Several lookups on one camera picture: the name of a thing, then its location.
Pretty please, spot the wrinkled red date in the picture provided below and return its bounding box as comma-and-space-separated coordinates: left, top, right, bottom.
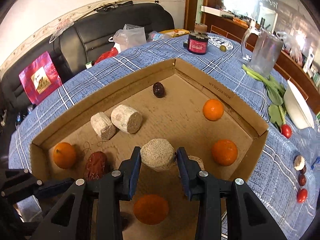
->
84, 151, 110, 181

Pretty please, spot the orange tangerine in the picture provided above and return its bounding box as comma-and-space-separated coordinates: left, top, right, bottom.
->
212, 139, 238, 166
202, 99, 224, 121
53, 142, 76, 169
133, 194, 169, 225

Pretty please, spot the beige cylinder block front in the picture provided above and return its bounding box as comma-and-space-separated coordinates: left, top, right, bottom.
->
90, 112, 116, 140

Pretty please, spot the dark plum small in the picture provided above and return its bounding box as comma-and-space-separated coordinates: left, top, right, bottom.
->
152, 82, 165, 98

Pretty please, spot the blue plaid tablecloth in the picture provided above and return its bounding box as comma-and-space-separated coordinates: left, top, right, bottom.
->
9, 37, 319, 239

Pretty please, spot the red tomato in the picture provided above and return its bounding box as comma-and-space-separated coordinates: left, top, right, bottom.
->
297, 189, 308, 203

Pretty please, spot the dark red date back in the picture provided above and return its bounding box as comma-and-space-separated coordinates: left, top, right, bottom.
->
300, 166, 306, 176

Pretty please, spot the brown cardboard tray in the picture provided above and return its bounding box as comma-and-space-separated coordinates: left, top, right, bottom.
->
29, 57, 270, 240

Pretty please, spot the red radish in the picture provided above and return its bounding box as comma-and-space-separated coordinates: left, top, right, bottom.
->
280, 124, 292, 139

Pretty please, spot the red gift bag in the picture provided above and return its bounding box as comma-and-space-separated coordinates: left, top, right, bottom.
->
19, 51, 62, 105

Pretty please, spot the green leafy vegetable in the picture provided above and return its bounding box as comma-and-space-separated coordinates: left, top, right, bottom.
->
242, 64, 287, 132

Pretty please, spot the white enamel bowl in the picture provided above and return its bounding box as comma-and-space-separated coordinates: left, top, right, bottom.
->
284, 80, 315, 129

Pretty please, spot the black leather sofa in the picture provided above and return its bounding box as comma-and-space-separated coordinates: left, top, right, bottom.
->
1, 3, 174, 111

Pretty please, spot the clear plastic bag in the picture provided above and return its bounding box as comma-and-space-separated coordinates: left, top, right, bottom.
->
108, 24, 146, 53

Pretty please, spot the pink labelled black jar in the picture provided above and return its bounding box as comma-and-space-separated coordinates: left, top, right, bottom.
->
183, 23, 209, 55

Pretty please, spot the clear plastic pitcher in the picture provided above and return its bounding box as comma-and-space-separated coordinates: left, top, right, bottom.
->
241, 27, 284, 77

